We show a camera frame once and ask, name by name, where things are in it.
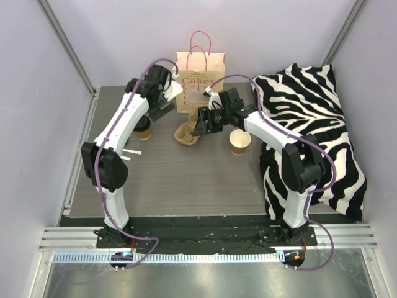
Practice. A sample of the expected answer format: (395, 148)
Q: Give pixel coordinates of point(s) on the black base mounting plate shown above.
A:
(208, 235)

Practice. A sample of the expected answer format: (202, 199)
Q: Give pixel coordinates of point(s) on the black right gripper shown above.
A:
(205, 120)

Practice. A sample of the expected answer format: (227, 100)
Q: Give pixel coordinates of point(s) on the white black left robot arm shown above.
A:
(148, 96)

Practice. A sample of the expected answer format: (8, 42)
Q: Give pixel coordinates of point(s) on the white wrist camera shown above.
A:
(173, 90)
(214, 101)

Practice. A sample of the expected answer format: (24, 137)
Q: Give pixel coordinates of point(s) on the brown paper coffee cup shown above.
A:
(239, 141)

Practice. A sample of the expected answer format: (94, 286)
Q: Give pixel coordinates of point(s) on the brown pulp cup carrier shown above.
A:
(183, 134)

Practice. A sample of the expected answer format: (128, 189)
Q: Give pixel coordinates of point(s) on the paper cakes bag pink handles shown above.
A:
(198, 68)

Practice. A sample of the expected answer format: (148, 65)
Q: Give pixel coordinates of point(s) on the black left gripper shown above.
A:
(160, 109)

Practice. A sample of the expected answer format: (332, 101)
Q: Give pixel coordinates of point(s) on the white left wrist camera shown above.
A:
(173, 90)

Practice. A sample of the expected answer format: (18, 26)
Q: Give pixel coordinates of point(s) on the aluminium frame rail front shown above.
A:
(78, 245)

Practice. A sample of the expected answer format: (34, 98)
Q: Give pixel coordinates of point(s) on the white wrapped straw upper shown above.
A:
(132, 151)

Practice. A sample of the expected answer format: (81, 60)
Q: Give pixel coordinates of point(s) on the zebra print pillow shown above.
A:
(304, 100)

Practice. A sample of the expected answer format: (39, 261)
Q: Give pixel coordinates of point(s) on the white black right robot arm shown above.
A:
(302, 163)

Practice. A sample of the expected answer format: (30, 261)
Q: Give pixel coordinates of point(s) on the black plastic cup lid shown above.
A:
(143, 124)

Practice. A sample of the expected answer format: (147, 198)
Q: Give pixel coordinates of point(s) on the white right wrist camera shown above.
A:
(214, 101)

